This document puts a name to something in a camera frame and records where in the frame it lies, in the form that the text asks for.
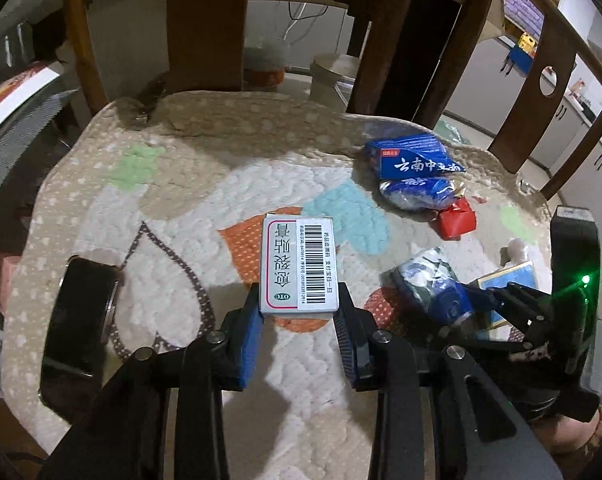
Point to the red white book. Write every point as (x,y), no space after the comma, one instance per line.
(16,95)

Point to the blue carton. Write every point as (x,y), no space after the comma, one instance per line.
(411,157)

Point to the white cylindrical container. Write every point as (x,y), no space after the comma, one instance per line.
(331,80)

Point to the white crumpled tissue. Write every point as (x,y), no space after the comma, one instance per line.
(515,249)

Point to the red paper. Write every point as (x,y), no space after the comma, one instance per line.
(456,220)

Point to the white medicine box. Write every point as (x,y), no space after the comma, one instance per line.
(291,260)

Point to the clear green plastic bag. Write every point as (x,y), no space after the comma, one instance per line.
(451,132)

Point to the blue yellow box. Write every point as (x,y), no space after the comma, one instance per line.
(511,277)

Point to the blue white tissue packet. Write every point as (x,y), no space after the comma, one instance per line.
(426,280)

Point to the pink cloth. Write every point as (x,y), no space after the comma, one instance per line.
(7,280)

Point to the grey ribbed panel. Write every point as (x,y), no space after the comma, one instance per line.
(21,160)

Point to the black round tin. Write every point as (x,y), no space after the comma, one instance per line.
(76,320)

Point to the clear plastic scrap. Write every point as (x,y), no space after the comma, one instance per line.
(524,186)

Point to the grey pot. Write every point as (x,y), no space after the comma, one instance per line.
(263,62)

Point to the blue yellow toy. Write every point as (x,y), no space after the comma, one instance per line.
(521,55)

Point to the person's right hand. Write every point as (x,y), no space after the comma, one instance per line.
(571,432)

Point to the blue crumpled wrapper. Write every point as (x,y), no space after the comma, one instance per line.
(411,192)

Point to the white cabinets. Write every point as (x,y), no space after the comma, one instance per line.
(571,130)

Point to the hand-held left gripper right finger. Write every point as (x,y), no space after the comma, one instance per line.
(348,345)

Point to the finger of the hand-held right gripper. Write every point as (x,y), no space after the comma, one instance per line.
(486,336)
(516,300)

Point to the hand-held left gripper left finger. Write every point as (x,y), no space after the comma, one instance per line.
(248,340)

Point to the wooden chair with round hole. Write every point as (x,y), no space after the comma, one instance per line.
(526,125)

